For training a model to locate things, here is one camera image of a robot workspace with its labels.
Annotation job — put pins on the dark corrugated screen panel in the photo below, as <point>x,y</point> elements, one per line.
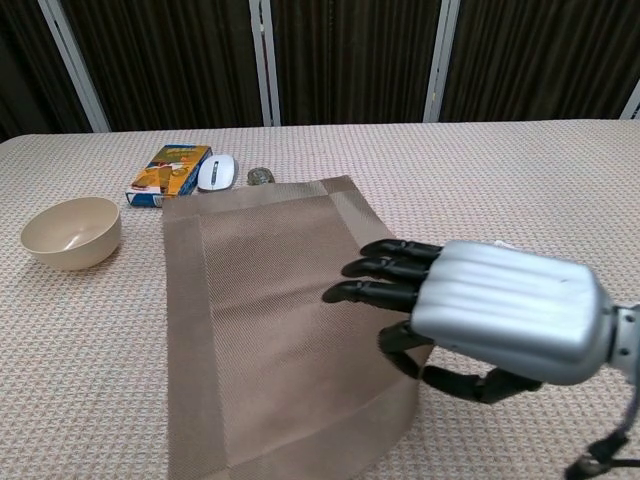
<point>25,65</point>
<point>170,60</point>
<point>540,55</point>
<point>350,60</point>

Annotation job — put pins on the bronze woven placemat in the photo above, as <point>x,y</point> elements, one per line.
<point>280,350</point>

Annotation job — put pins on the white screen frame post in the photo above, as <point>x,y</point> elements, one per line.
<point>632,105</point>
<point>74,65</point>
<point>266,75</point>
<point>441,60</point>

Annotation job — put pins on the blue orange snack box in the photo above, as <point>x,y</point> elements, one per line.
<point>165,175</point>

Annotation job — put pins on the beige woven tablecloth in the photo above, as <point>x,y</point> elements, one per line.
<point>75,375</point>

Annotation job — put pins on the pale pink beige bowl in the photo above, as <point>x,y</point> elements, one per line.
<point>75,255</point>

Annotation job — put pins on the white computer mouse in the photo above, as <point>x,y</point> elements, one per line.
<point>216,172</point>

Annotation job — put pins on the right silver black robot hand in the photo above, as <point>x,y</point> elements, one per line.
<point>510,310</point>

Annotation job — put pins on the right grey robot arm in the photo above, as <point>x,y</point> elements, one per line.
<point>627,340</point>

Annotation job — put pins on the green correction tape dispenser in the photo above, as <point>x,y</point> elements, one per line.
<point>259,176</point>

